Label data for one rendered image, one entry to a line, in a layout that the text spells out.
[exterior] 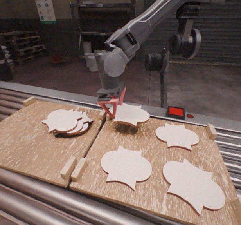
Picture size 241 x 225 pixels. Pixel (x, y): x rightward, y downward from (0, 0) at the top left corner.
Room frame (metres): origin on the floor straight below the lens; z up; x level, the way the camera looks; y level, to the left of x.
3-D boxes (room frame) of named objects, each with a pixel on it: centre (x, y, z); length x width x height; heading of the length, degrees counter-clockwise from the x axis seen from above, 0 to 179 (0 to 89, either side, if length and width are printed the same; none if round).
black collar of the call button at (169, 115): (0.55, -0.27, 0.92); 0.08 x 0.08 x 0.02; 71
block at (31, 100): (0.61, 0.44, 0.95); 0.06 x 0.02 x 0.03; 164
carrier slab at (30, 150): (0.42, 0.29, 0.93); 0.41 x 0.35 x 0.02; 74
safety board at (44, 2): (5.74, 2.43, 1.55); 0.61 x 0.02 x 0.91; 78
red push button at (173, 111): (0.55, -0.27, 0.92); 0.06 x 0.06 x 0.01; 71
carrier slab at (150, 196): (0.31, -0.12, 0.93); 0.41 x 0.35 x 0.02; 75
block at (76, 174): (0.23, 0.11, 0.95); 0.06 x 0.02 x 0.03; 165
